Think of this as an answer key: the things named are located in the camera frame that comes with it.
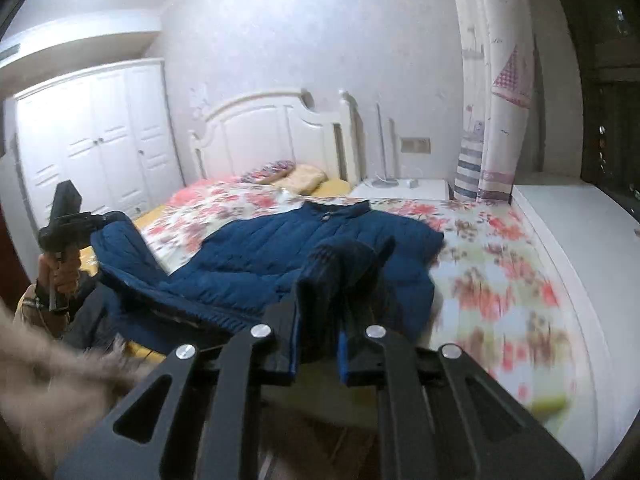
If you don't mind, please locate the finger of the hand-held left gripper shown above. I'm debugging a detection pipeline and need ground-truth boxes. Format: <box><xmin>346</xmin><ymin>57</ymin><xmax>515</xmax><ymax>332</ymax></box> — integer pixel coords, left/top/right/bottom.
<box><xmin>97</xmin><ymin>211</ymin><xmax>133</xmax><ymax>232</ymax></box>

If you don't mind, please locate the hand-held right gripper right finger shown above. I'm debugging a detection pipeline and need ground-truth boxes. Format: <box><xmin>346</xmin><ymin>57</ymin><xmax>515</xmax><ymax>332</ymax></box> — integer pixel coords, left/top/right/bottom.
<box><xmin>336</xmin><ymin>305</ymin><xmax>586</xmax><ymax>480</ymax></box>

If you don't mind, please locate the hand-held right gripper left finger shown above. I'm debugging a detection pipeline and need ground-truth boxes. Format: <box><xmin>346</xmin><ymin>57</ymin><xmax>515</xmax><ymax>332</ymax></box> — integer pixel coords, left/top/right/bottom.
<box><xmin>55</xmin><ymin>297</ymin><xmax>301</xmax><ymax>480</ymax></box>

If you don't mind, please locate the blue padded jacket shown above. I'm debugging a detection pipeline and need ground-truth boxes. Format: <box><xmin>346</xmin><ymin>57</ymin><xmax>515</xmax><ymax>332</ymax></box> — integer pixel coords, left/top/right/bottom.
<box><xmin>90</xmin><ymin>199</ymin><xmax>446</xmax><ymax>366</ymax></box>

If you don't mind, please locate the person's left hand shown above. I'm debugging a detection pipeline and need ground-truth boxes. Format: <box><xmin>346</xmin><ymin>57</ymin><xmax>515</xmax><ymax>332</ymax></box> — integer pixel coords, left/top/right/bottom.
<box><xmin>39</xmin><ymin>249</ymin><xmax>82</xmax><ymax>301</ymax></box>

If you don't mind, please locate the white wardrobe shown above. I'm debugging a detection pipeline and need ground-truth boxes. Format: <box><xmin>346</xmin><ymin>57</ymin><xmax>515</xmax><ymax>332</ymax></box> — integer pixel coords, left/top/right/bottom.
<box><xmin>12</xmin><ymin>57</ymin><xmax>186</xmax><ymax>233</ymax></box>

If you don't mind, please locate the dark cloth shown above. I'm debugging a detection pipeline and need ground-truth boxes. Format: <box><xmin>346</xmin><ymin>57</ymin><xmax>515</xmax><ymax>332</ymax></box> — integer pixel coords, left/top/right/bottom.
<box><xmin>62</xmin><ymin>280</ymin><xmax>126</xmax><ymax>351</ymax></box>

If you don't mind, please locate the plain yellow pillow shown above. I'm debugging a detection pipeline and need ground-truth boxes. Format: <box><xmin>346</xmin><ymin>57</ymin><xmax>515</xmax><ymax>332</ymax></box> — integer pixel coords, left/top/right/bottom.
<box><xmin>310</xmin><ymin>178</ymin><xmax>353</xmax><ymax>198</ymax></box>

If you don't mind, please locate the round patterned cushion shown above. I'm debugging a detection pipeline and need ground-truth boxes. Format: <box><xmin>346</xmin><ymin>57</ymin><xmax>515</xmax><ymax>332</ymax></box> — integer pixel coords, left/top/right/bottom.
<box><xmin>240</xmin><ymin>159</ymin><xmax>296</xmax><ymax>184</ymax></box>

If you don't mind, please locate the white bed headboard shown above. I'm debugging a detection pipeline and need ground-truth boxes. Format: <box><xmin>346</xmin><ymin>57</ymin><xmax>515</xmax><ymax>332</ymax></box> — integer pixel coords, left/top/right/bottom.
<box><xmin>189</xmin><ymin>89</ymin><xmax>363</xmax><ymax>186</ymax></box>

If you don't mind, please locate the beige furry garment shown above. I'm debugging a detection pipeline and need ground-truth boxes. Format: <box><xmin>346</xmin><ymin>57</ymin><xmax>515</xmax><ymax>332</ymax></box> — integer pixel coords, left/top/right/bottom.
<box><xmin>0</xmin><ymin>305</ymin><xmax>156</xmax><ymax>480</ymax></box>

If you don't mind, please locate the yellow floral pillow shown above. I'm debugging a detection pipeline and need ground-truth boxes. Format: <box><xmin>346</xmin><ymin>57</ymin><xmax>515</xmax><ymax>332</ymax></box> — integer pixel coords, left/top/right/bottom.
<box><xmin>272</xmin><ymin>164</ymin><xmax>328</xmax><ymax>195</ymax></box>

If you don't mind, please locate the floral bedspread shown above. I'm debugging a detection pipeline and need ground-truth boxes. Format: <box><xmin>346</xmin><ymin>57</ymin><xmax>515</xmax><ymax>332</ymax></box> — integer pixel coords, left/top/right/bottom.
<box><xmin>140</xmin><ymin>180</ymin><xmax>576</xmax><ymax>411</ymax></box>

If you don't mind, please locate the white nightstand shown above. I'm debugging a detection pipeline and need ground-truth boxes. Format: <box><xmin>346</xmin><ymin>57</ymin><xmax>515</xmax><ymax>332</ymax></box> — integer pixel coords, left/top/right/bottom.
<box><xmin>347</xmin><ymin>177</ymin><xmax>451</xmax><ymax>202</ymax></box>

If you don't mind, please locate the white pole lamp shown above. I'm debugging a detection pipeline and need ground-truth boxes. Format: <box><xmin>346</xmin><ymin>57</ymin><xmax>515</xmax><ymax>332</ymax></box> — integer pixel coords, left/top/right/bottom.
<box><xmin>367</xmin><ymin>102</ymin><xmax>398</xmax><ymax>188</ymax></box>

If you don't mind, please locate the white window bench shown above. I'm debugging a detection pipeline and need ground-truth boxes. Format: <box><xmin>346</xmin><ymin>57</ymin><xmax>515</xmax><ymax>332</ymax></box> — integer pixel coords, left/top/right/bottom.
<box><xmin>512</xmin><ymin>180</ymin><xmax>640</xmax><ymax>480</ymax></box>

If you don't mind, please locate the sailboat print curtain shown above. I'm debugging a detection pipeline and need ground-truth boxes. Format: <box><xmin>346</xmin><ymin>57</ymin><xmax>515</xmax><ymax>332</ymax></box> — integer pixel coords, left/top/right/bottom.
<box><xmin>445</xmin><ymin>0</ymin><xmax>533</xmax><ymax>206</ymax></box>

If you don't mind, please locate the dark window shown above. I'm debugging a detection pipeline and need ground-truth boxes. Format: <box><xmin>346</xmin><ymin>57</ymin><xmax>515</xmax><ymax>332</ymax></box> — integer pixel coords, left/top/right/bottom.
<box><xmin>545</xmin><ymin>0</ymin><xmax>640</xmax><ymax>201</ymax></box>

